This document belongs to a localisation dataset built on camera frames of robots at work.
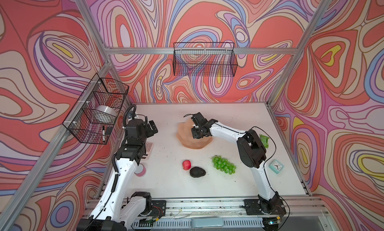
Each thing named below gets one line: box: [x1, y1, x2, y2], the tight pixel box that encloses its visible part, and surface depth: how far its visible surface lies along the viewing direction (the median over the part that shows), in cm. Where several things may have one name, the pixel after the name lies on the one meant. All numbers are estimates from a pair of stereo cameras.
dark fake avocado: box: [189, 166, 206, 178], surface depth 84 cm
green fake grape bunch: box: [212, 155, 237, 175], surface depth 86 cm
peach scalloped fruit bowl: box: [176, 119, 213, 149], surface depth 98 cm
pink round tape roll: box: [134, 163, 147, 177], surface depth 83 cm
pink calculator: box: [141, 141, 154, 160], surface depth 95 cm
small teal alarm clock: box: [268, 159, 285, 175], surface depth 88 cm
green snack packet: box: [259, 134, 270, 149], surface depth 98 cm
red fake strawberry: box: [182, 160, 192, 171], surface depth 86 cm
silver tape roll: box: [95, 105, 118, 117], surface depth 75 cm
